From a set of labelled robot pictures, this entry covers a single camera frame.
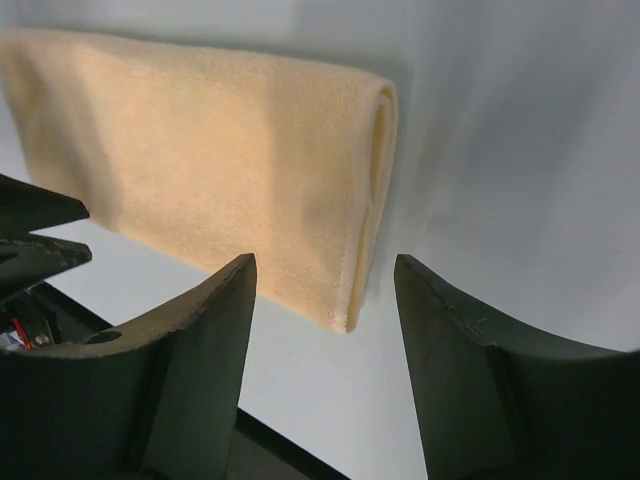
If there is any pale yellow chick towel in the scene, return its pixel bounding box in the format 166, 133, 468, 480
1, 29, 399, 333

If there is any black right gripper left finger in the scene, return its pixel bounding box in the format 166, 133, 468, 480
0, 252, 259, 480

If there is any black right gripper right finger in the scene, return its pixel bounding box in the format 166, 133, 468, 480
394, 254, 639, 479

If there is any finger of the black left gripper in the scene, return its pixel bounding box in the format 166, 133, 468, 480
1, 234, 92, 300
0, 175, 89, 235

